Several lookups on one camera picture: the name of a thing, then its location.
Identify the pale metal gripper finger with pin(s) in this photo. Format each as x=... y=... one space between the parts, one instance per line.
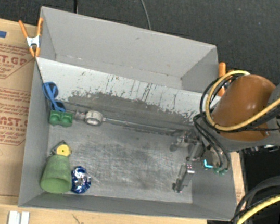
x=185 y=178
x=180 y=143

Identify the grey metal bin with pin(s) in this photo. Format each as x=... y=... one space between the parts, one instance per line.
x=127 y=159

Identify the blue shiny foil packet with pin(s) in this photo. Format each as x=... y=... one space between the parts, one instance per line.
x=80 y=180

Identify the yellow and grey round toy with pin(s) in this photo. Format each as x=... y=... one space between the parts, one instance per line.
x=62 y=150

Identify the green toy brick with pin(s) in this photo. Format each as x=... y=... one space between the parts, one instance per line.
x=60 y=118

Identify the green plastic cup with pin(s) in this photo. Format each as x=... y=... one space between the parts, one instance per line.
x=56 y=174

